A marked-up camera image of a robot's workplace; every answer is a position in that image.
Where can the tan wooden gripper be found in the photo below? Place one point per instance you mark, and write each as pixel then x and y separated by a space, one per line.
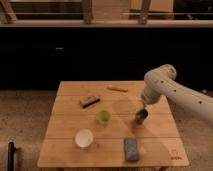
pixel 143 106

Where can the dark metal cup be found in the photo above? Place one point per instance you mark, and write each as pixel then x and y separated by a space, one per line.
pixel 140 116

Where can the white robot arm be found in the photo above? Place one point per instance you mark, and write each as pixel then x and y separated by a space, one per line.
pixel 161 81

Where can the blue sponge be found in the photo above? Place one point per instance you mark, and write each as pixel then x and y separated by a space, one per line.
pixel 131 149

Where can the green translucent cup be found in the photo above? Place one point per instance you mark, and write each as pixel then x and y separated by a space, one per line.
pixel 103 117

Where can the wooden table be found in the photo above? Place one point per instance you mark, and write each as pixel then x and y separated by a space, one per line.
pixel 159 142

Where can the black bar object on floor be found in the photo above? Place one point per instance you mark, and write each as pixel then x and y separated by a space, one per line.
pixel 11 152

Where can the wooden railing shelf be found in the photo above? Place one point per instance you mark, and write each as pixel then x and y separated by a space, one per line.
pixel 106 13

